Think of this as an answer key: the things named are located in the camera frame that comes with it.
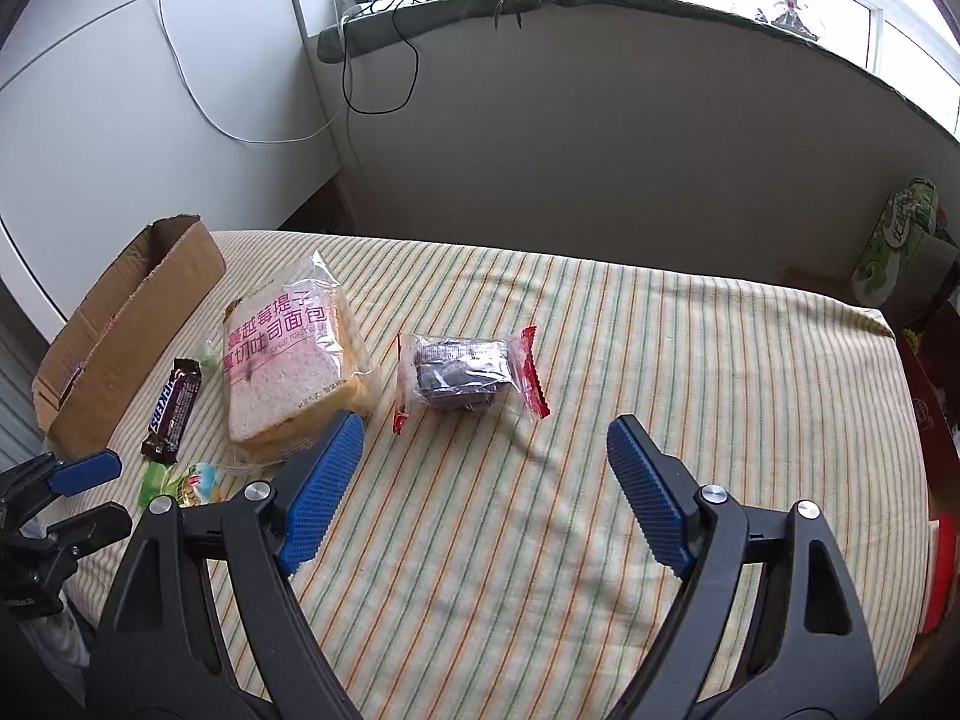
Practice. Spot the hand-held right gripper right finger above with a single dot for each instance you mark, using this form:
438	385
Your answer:
649	499

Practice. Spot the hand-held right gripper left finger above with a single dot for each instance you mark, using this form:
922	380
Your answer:
319	495

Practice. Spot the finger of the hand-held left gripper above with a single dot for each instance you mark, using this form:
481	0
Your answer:
90	529
86	471

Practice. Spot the brown chocolate bar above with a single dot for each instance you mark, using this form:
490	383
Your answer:
172	409

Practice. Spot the sliced bread packet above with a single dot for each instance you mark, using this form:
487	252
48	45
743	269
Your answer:
285	360

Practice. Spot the brown cardboard box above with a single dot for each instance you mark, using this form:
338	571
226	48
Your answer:
142	337

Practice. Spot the green candy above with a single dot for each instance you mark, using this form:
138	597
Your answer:
208	358
154	481

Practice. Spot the dark cake packet red ends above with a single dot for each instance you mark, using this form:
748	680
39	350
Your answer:
457	375

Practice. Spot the white and blue candy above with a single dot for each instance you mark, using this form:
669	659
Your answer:
199	481

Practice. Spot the striped cloth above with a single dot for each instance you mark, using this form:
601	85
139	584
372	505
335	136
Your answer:
600	315

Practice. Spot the red cardboard box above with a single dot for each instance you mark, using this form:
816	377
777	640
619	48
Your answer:
926	405

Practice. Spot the white cabinet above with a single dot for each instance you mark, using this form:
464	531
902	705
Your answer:
150	127

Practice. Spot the green gift bag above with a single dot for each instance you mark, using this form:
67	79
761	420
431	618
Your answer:
892	247

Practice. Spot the grey windowsill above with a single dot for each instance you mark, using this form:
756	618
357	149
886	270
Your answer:
600	4

